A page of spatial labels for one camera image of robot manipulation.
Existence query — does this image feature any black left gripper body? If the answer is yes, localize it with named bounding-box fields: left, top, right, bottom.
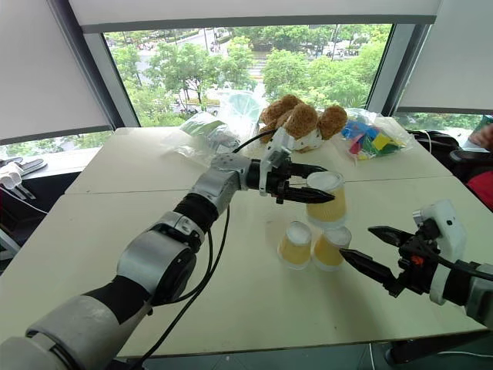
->
left=267, top=156, right=298, bottom=205

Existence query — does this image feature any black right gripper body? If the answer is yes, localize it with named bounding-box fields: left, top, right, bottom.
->
left=397, top=220, right=443, bottom=297

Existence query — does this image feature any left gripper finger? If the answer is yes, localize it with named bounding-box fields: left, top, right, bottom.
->
left=291, top=163, right=329, bottom=179
left=283, top=187, right=336, bottom=205

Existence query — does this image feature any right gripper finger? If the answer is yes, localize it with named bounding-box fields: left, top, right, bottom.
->
left=367, top=226, right=416, bottom=247
left=337, top=248, right=404, bottom=299

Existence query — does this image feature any yellow plastic cup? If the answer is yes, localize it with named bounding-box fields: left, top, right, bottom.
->
left=305, top=170, right=348, bottom=229

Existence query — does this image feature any yellow paper cup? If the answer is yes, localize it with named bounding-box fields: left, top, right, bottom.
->
left=312, top=226, right=353, bottom=272
left=277, top=220, right=313, bottom=271

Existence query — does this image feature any brown teddy bear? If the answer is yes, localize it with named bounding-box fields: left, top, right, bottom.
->
left=258, top=94, right=349, bottom=154

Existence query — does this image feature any bag of colourful pieces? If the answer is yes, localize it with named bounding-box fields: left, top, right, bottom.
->
left=340, top=107, right=418, bottom=166

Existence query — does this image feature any clear bag with green contents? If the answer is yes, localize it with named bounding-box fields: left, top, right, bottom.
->
left=160, top=111, right=242, bottom=167

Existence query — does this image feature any person in red clothing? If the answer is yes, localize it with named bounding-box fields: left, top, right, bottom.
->
left=464, top=122, right=493, bottom=212

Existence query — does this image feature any black chair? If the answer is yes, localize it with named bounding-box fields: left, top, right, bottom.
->
left=407, top=129, right=493, bottom=184

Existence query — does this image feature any white roller blind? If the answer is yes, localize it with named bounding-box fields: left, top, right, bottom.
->
left=0, top=0, right=113, bottom=142
left=395, top=0, right=493, bottom=115
left=68, top=0, right=444, bottom=35

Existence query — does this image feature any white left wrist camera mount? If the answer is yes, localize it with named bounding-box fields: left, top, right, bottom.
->
left=259, top=126, right=293, bottom=197

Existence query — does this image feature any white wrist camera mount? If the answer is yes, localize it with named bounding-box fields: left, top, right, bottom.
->
left=259, top=126, right=293, bottom=197
left=412, top=199, right=468, bottom=307

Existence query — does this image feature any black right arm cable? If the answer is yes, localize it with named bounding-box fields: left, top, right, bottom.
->
left=421, top=244, right=493, bottom=281

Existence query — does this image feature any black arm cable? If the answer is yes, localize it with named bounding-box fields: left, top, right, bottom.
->
left=421, top=244, right=493, bottom=281
left=129, top=129, right=277, bottom=370

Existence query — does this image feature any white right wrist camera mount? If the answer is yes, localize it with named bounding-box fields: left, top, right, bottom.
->
left=412, top=199, right=468, bottom=307

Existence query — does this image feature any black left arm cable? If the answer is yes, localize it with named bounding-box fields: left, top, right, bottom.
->
left=129, top=129, right=277, bottom=370

